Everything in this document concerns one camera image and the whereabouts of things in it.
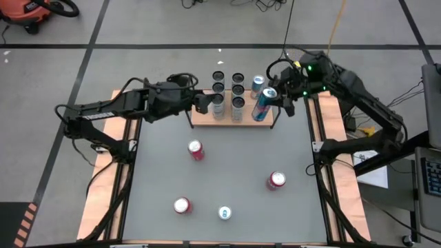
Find coiled black cable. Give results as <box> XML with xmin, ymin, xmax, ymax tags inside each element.
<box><xmin>265</xmin><ymin>0</ymin><xmax>297</xmax><ymax>81</ymax></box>

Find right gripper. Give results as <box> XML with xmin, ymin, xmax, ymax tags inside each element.
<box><xmin>267</xmin><ymin>65</ymin><xmax>304</xmax><ymax>117</ymax></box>

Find red Fanta strawberry can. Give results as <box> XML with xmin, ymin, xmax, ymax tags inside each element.
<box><xmin>265</xmin><ymin>171</ymin><xmax>287</xmax><ymax>192</ymax></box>
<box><xmin>187</xmin><ymin>138</ymin><xmax>205</xmax><ymax>162</ymax></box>
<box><xmin>173</xmin><ymin>196</ymin><xmax>193</xmax><ymax>216</ymax></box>

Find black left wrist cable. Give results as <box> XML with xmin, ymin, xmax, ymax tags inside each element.
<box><xmin>166</xmin><ymin>72</ymin><xmax>200</xmax><ymax>92</ymax></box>

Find black metal table frame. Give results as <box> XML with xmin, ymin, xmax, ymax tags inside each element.
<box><xmin>77</xmin><ymin>77</ymin><xmax>372</xmax><ymax>246</ymax></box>

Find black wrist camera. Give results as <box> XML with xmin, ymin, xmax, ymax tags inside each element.
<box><xmin>298</xmin><ymin>50</ymin><xmax>334</xmax><ymax>94</ymax></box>
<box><xmin>151</xmin><ymin>81</ymin><xmax>196</xmax><ymax>123</ymax></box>

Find orange shop vacuum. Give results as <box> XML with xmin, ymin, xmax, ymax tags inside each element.
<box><xmin>0</xmin><ymin>0</ymin><xmax>52</xmax><ymax>35</ymax></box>

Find black floor mat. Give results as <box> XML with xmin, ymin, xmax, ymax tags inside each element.
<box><xmin>0</xmin><ymin>201</ymin><xmax>35</xmax><ymax>248</ymax></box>

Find white paper sheet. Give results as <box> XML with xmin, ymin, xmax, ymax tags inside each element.
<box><xmin>353</xmin><ymin>149</ymin><xmax>389</xmax><ymax>189</ymax></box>

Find silver blue Red Bull can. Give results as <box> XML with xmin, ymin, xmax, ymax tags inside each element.
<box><xmin>251</xmin><ymin>86</ymin><xmax>278</xmax><ymax>123</ymax></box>
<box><xmin>250</xmin><ymin>74</ymin><xmax>266</xmax><ymax>100</ymax></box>
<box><xmin>217</xmin><ymin>205</ymin><xmax>233</xmax><ymax>221</ymax></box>

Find wooden shelf with black frame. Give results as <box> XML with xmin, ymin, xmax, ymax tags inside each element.
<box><xmin>182</xmin><ymin>74</ymin><xmax>279</xmax><ymax>130</ymax></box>

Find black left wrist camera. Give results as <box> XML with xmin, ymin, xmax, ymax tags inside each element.
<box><xmin>151</xmin><ymin>81</ymin><xmax>196</xmax><ymax>123</ymax></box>

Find tangled black floor cables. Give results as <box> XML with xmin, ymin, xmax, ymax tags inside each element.
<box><xmin>181</xmin><ymin>0</ymin><xmax>289</xmax><ymax>14</ymax></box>

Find black vacuum hose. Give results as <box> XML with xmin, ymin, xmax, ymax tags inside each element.
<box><xmin>32</xmin><ymin>0</ymin><xmax>81</xmax><ymax>19</ymax></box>

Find grey monitor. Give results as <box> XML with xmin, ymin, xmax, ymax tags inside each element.
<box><xmin>421</xmin><ymin>63</ymin><xmax>441</xmax><ymax>149</ymax></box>

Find grey laptop keyboard deck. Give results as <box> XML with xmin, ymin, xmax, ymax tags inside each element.
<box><xmin>414</xmin><ymin>146</ymin><xmax>441</xmax><ymax>234</ymax></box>

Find yellow extension cable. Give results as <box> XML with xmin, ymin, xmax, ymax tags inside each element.
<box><xmin>323</xmin><ymin>0</ymin><xmax>347</xmax><ymax>58</ymax></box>

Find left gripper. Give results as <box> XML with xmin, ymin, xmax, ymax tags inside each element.
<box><xmin>191</xmin><ymin>90</ymin><xmax>221</xmax><ymax>115</ymax></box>

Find grey connector box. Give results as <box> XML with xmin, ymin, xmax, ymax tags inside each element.
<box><xmin>91</xmin><ymin>143</ymin><xmax>114</xmax><ymax>154</ymax></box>

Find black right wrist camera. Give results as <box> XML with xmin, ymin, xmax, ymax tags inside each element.
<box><xmin>298</xmin><ymin>50</ymin><xmax>334</xmax><ymax>94</ymax></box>

